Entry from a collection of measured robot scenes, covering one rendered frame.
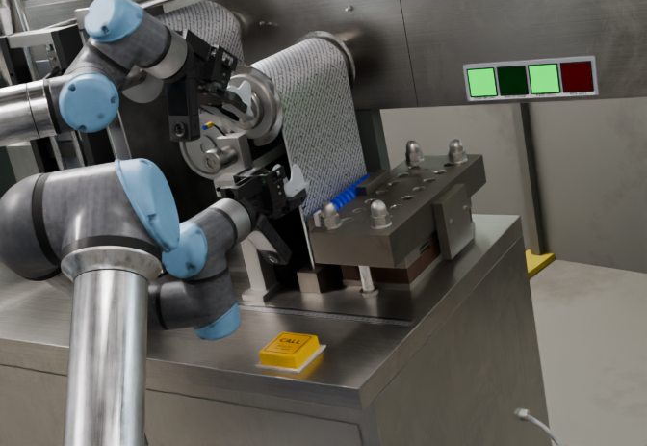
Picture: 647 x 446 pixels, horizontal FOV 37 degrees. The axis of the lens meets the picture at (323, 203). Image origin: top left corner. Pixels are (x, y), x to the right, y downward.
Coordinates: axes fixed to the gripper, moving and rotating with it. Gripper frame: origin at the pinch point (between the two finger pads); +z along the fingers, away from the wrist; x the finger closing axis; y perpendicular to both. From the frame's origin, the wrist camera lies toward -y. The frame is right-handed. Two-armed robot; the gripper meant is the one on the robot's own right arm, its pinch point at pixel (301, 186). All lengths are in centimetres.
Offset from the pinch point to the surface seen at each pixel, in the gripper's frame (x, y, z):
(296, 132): -0.2, 9.7, 1.2
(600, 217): 13, -88, 197
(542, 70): -35.9, 11.0, 29.4
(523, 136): 40, -57, 199
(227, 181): 8.7, 4.4, -9.4
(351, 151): -0.3, 0.3, 17.7
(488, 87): -25.2, 8.5, 29.4
